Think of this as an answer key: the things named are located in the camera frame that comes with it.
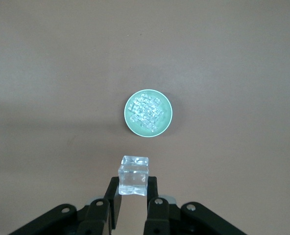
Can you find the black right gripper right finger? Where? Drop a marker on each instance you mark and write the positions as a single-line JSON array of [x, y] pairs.
[[157, 213]]

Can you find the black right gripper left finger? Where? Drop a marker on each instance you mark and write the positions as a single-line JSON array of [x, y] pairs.
[[96, 213]]

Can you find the clear ice cube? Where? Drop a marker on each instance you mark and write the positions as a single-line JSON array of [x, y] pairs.
[[134, 178], [157, 100]]

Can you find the green round bowl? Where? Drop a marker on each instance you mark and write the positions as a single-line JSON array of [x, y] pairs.
[[165, 122]]

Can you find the brown table cover sheet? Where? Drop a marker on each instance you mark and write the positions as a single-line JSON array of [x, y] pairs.
[[61, 73]]

